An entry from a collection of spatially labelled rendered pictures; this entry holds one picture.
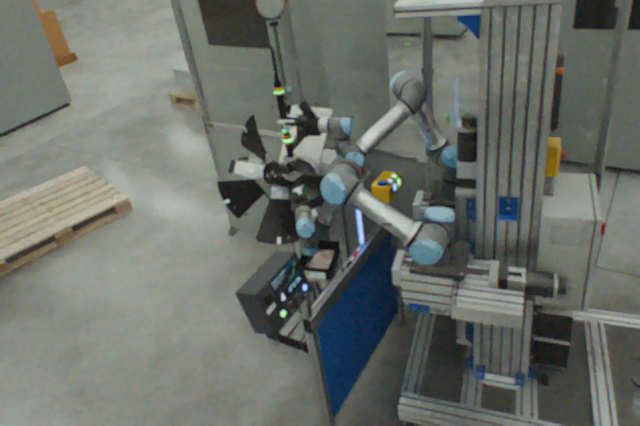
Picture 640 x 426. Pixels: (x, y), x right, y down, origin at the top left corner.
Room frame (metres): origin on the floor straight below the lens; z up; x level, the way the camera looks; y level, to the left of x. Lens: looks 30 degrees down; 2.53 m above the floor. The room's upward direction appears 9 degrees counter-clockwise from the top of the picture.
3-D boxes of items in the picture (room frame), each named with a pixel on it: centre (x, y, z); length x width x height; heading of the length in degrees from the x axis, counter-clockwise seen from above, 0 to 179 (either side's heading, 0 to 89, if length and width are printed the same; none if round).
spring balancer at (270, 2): (3.07, 0.13, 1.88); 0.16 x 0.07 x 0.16; 90
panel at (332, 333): (2.06, -0.11, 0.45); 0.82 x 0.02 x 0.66; 145
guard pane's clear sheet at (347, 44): (2.94, -0.29, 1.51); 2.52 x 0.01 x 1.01; 55
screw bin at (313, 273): (2.10, 0.07, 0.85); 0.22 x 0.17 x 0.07; 161
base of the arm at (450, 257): (1.76, -0.45, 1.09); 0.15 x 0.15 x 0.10
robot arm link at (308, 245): (1.96, 0.09, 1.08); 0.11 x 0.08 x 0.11; 148
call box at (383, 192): (2.39, -0.34, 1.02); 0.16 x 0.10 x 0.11; 145
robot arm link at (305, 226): (1.94, 0.10, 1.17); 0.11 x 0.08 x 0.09; 2
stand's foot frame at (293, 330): (2.59, 0.12, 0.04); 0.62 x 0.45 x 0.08; 145
